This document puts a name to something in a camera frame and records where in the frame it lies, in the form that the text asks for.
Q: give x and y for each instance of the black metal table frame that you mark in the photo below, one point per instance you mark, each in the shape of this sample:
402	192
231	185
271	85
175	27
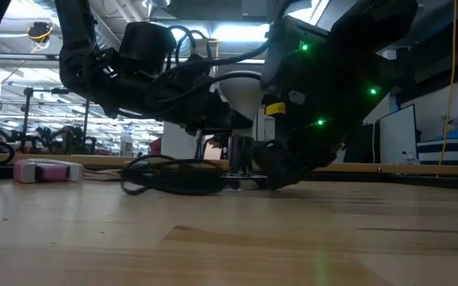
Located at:
412	180

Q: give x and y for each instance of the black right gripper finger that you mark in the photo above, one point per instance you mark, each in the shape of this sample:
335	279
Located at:
280	163

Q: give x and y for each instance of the pink and white box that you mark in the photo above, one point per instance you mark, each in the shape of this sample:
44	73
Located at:
50	171

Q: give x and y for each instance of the white machine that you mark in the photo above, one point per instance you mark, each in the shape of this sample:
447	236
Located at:
126	139

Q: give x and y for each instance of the black rig frame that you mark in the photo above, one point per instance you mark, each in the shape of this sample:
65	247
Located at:
26	119

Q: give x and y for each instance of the chrome lamp socket base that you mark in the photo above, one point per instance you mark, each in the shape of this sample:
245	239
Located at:
239	155

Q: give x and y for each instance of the black background robot arm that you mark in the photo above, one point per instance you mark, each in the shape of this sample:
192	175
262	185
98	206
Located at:
46	135

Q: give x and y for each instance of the red chair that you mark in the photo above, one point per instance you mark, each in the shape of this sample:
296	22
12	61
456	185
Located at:
155	147

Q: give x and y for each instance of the blue white striped box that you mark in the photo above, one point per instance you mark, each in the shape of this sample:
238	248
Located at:
451	151

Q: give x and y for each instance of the black ceiling reel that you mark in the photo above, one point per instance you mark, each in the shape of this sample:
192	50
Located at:
40	32

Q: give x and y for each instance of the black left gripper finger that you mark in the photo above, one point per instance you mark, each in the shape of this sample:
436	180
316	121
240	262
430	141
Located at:
221	119

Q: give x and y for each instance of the light brown wooden desk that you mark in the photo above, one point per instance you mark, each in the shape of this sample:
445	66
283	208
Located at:
412	168

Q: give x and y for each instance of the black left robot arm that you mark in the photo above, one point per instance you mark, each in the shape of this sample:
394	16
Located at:
74	24

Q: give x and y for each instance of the brown cardboard sheet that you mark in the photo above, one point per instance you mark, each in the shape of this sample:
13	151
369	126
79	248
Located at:
102	174

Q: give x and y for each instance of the whiteboard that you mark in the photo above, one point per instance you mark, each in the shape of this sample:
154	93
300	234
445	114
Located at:
398	135

